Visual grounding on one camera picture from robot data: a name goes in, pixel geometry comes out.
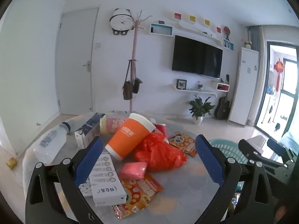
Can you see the orange snack packet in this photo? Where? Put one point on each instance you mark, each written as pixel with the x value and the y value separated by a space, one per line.
pixel 183 143
pixel 142 191

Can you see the red plastic bag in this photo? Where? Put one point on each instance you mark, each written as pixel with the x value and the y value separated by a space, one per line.
pixel 158 154

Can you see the curved white low shelf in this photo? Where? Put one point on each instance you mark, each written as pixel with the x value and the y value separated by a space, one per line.
pixel 198 92

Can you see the polka dot packet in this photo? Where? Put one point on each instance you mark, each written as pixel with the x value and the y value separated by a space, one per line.
pixel 85 190

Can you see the butterfly picture frame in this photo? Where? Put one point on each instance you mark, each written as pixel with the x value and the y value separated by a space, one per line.
pixel 181 84

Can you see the orange paper cup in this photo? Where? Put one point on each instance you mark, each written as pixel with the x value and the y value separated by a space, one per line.
pixel 127 135

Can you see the flower pot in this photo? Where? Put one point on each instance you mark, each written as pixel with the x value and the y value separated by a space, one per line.
pixel 248 44

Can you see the dark blue milk carton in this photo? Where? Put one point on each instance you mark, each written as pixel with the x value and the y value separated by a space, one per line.
pixel 90 128

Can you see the red knot decoration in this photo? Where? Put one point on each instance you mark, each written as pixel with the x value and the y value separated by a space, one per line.
pixel 278 70

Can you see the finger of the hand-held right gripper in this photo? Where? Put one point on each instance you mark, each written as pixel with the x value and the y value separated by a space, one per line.
pixel 280 150
pixel 251 150

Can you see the wall television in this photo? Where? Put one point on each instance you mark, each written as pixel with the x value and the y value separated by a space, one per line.
pixel 196 57

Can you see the small figurine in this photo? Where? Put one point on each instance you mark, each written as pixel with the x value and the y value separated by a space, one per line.
pixel 200 86

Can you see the long white box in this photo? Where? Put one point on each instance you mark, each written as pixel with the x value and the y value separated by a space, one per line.
pixel 106 182

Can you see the red white box shelf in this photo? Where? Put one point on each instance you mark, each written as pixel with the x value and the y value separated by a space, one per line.
pixel 223 87

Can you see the yellow wall square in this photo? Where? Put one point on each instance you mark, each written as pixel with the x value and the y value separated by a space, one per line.
pixel 192 19
pixel 207 22

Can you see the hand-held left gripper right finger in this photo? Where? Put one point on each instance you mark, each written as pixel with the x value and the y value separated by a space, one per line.
pixel 209 161

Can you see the small dark ukulele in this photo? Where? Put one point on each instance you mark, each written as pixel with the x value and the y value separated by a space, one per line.
pixel 227 79

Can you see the clear plastic bottle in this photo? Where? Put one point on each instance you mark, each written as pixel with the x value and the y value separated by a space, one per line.
pixel 50 142

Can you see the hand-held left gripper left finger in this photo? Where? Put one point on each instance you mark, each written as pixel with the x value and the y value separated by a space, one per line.
pixel 90 163

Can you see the teal plastic basket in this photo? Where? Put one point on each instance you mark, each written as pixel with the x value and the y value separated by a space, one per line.
pixel 230 148

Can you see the blue grey sofa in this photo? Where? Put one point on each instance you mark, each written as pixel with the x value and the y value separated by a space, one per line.
pixel 290 141

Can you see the yellow pink wrapped pack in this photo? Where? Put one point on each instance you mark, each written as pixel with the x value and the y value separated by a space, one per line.
pixel 112 124

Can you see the brown shoulder bag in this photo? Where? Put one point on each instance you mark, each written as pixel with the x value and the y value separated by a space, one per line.
pixel 127 89

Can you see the red table tennis paddle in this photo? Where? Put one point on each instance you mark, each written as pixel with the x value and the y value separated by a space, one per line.
pixel 227 30

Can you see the small teal box shelf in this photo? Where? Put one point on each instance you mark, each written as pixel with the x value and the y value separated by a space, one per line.
pixel 228 44

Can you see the long white wall shelf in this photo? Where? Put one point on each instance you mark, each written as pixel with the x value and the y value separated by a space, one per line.
pixel 198 31

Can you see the red wall square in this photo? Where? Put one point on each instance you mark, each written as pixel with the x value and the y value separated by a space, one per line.
pixel 177 15
pixel 218 29

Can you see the white door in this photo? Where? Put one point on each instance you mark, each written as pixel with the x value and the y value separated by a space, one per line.
pixel 74 63

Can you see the white standing air conditioner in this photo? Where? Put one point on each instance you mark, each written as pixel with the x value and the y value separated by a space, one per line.
pixel 244 86

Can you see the glass sliding door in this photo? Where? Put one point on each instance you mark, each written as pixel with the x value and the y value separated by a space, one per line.
pixel 280 98

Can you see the red paper cup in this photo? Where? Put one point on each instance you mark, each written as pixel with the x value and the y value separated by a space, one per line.
pixel 161 129

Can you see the grey curtain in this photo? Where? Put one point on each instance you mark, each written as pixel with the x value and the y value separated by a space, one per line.
pixel 254 37

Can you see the panda wall clock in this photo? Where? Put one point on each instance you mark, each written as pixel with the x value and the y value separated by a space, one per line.
pixel 121 22

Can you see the yellow floor item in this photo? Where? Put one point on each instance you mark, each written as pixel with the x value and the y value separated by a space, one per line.
pixel 11 163

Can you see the dark guitar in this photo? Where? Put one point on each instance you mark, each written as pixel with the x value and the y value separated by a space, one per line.
pixel 222 109

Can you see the potted green plant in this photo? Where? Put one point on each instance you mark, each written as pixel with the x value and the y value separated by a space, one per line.
pixel 198 108

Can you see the pink packet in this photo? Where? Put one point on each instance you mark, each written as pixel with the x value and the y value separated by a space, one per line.
pixel 133 170

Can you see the small dark bag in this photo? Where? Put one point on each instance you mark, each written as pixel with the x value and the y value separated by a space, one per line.
pixel 137 85

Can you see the pink coat rack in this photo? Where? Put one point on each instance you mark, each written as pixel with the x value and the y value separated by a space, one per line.
pixel 135 42

